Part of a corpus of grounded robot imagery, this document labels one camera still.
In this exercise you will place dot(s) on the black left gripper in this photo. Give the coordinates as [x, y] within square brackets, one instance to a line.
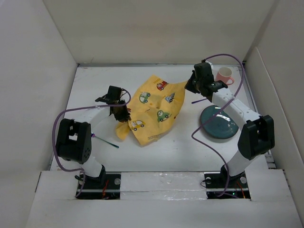
[124, 117]

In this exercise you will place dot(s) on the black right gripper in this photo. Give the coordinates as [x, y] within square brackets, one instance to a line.
[189, 85]

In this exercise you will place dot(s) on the yellow car-print cloth placemat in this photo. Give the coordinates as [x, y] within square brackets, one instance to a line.
[153, 110]

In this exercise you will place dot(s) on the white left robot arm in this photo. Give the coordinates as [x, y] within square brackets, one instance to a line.
[72, 131]

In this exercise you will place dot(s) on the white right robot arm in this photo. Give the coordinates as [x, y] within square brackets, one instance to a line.
[257, 131]

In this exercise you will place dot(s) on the pink ceramic mug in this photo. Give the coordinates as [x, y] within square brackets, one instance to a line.
[224, 74]

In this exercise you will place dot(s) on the purple metallic spoon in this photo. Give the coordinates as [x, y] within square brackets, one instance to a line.
[197, 101]

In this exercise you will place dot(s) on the iridescent purple fork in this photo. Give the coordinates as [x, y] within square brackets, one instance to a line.
[114, 145]

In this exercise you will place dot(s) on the teal ceramic plate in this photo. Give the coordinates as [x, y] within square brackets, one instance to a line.
[221, 127]

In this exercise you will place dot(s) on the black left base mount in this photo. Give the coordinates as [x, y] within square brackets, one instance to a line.
[109, 189]

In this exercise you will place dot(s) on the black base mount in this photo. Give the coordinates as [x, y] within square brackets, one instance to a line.
[109, 189]
[217, 186]

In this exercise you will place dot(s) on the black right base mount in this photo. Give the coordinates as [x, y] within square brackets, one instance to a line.
[217, 186]

